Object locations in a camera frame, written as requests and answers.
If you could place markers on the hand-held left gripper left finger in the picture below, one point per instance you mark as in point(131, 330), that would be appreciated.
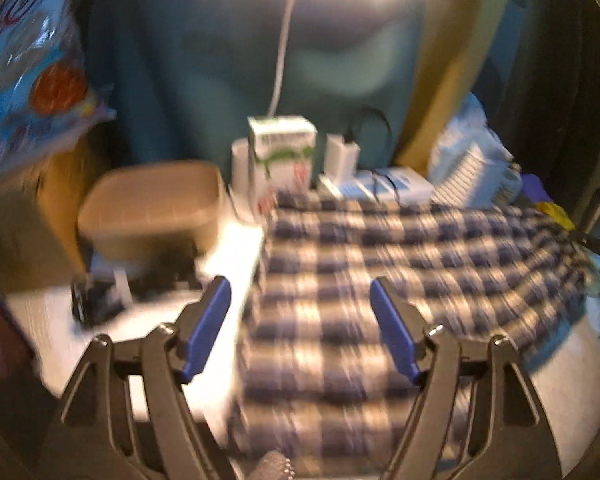
point(211, 321)

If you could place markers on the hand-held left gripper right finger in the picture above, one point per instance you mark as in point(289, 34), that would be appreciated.
point(391, 324)

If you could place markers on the blue plaid pants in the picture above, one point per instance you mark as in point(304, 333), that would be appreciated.
point(360, 280)

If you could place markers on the purple and yellow cloth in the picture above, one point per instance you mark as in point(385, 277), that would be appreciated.
point(545, 200)

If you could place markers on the small black device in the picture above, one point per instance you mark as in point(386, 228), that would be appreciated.
point(97, 296)

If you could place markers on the beige plastic tub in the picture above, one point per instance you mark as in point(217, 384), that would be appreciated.
point(152, 207)

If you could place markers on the flat white and blue box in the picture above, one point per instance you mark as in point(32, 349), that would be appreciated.
point(380, 187)

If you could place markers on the light blue crumpled cloth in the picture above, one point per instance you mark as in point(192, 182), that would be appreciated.
point(472, 155)

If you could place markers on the white cylindrical cup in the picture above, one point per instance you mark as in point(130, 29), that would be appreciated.
point(240, 167)

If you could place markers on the white charger block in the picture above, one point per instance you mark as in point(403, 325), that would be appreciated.
point(343, 159)

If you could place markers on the white and green carton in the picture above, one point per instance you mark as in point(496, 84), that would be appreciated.
point(279, 155)

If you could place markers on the colourful plastic bag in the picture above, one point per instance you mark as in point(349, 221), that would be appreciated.
point(35, 60)

